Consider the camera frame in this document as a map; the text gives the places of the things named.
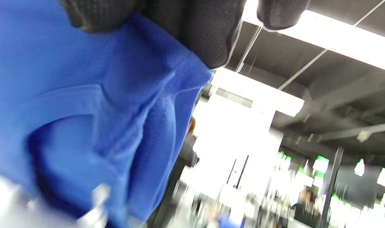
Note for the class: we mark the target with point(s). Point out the blue smooth t-shirt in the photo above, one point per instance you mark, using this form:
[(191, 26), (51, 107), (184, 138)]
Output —
[(69, 95)]

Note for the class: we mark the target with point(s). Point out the person's right hand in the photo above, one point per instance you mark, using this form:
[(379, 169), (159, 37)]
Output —
[(205, 28)]

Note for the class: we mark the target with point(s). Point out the crumpled blue cloth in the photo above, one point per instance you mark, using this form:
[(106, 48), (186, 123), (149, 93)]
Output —
[(232, 222)]

